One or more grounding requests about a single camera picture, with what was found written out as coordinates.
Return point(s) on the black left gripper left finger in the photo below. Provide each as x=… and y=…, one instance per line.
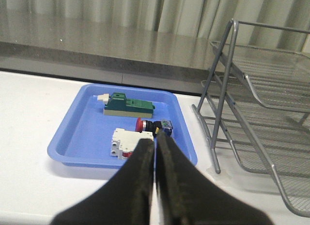
x=124, y=200

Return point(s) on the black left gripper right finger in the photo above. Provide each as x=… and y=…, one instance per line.
x=189, y=198

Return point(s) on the red emergency stop button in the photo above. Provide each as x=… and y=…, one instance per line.
x=154, y=126

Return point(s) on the mesh rack tray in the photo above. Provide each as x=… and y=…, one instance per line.
x=290, y=181
x=236, y=90
x=278, y=72

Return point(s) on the white circuit breaker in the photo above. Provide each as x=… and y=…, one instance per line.
x=124, y=142

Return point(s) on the blue plastic tray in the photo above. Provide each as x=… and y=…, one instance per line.
x=85, y=134

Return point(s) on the green beige terminal block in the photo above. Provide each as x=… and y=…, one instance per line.
x=118, y=104

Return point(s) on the grey stone counter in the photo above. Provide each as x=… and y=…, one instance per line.
x=72, y=48

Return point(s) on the silver mesh rack frame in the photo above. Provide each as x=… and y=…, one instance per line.
x=232, y=29

